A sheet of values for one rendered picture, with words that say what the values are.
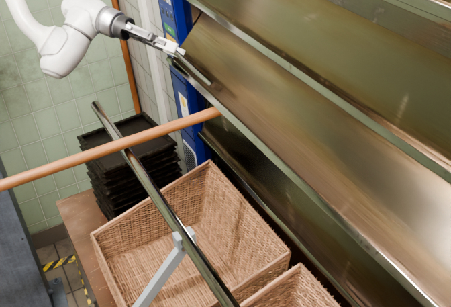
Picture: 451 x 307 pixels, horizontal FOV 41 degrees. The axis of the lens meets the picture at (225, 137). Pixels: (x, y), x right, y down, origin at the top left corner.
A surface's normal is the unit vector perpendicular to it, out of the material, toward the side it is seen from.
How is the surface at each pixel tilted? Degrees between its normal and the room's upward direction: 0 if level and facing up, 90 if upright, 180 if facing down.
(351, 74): 70
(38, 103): 90
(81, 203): 0
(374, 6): 90
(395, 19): 90
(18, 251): 90
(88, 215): 0
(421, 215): 45
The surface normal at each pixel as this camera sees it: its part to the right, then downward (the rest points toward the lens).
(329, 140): -0.70, -0.36
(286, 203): -0.87, 0.02
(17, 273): 0.38, 0.47
